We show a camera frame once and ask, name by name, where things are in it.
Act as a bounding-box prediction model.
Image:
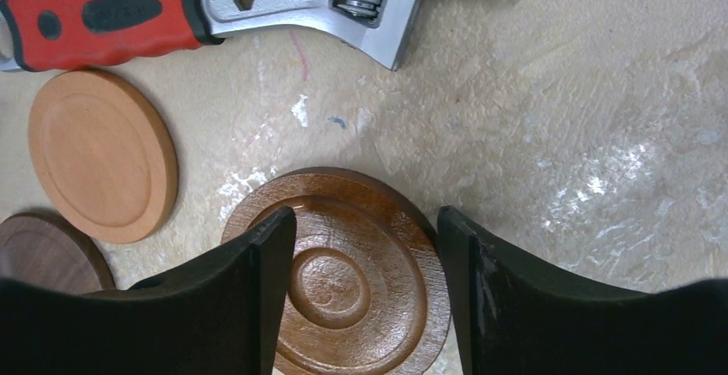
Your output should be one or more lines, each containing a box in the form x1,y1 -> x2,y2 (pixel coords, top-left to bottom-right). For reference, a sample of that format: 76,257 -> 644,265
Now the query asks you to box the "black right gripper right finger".
436,206 -> 727,374

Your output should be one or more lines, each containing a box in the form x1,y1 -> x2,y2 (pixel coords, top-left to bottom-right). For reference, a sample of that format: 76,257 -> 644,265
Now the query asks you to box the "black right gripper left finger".
1,206 -> 297,374

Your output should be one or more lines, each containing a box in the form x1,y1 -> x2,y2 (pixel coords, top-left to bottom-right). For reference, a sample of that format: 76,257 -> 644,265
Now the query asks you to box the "glossy brown ringed coaster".
222,167 -> 451,374

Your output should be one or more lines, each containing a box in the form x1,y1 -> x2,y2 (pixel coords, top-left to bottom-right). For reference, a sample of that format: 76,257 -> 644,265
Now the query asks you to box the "dark walnut coaster back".
1,212 -> 116,294

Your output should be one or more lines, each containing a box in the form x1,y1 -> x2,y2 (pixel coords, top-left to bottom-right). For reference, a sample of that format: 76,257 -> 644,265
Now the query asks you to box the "light orange coaster back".
28,70 -> 179,245

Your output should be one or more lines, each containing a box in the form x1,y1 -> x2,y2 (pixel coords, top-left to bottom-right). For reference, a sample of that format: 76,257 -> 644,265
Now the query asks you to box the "red handled adjustable wrench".
1,0 -> 421,72

